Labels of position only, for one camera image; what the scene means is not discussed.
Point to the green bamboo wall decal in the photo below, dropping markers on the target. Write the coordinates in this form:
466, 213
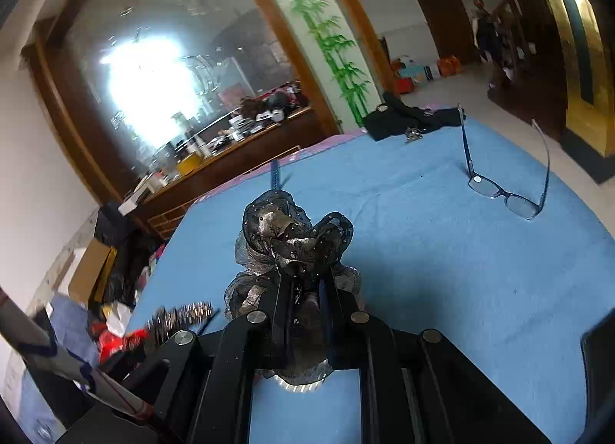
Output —
331, 38

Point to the white and blue rolled fabric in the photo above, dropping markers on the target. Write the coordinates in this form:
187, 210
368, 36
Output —
43, 343

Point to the blue table cloth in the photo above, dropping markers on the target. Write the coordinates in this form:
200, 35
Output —
432, 280

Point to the black cloth pouch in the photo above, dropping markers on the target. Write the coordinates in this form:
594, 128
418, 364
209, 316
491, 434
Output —
394, 122

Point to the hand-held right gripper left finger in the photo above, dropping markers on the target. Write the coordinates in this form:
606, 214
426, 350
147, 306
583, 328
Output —
278, 312

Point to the blue plaid cloth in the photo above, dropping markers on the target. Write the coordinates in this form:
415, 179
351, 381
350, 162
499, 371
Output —
72, 328

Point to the orange bag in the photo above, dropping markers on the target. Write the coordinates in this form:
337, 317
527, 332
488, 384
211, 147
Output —
449, 65

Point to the black lace scrunchie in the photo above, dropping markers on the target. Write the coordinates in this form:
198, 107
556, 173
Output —
288, 237

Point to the black bag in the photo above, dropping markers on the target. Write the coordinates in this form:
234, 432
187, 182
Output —
108, 227

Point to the blue framed eyeglasses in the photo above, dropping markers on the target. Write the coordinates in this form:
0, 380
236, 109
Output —
483, 184

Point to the black smartphone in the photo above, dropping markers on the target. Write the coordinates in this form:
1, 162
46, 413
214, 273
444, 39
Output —
600, 367

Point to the white crumpled paper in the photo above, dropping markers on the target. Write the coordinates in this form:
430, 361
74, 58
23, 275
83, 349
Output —
117, 319

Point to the brown wooden door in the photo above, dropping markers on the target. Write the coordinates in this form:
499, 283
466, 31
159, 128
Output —
432, 11

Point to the flat white box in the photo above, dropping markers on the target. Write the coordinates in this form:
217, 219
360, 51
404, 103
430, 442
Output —
132, 203

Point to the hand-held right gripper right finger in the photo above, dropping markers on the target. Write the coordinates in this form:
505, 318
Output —
343, 328

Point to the silver metal keys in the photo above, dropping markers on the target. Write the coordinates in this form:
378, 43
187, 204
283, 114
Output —
413, 135

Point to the red plastic bag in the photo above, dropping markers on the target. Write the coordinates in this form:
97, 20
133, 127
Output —
113, 345

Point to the wooden counter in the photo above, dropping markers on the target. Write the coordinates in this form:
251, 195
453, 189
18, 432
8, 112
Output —
250, 155

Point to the wood framed glass partition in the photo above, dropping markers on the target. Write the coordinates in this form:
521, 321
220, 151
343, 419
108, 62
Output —
144, 16

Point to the brown cardboard box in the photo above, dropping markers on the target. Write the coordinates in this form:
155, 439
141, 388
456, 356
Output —
89, 271

